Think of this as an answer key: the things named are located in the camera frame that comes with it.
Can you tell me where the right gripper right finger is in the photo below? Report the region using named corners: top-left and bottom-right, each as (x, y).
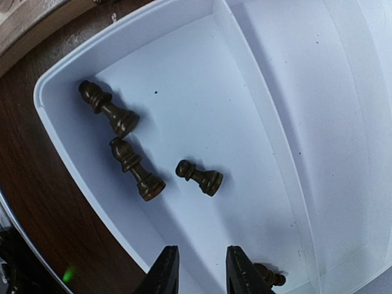
top-left (225, 246), bottom-right (274, 294)

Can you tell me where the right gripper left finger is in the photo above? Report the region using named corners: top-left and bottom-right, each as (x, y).
top-left (139, 246), bottom-right (179, 294)

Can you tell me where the white plastic compartment tray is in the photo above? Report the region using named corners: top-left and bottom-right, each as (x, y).
top-left (34, 1), bottom-right (391, 293)

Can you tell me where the wooden chess board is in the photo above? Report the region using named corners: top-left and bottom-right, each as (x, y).
top-left (1, 0), bottom-right (98, 54)

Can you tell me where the pile of brown chess pieces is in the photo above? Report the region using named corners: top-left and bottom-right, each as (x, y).
top-left (253, 263), bottom-right (286, 288)

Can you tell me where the dark pawn piece in tray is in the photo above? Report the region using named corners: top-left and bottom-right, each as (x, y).
top-left (175, 159), bottom-right (224, 197)

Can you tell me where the dark bishop piece in tray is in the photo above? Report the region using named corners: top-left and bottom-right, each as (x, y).
top-left (78, 80), bottom-right (140, 138)

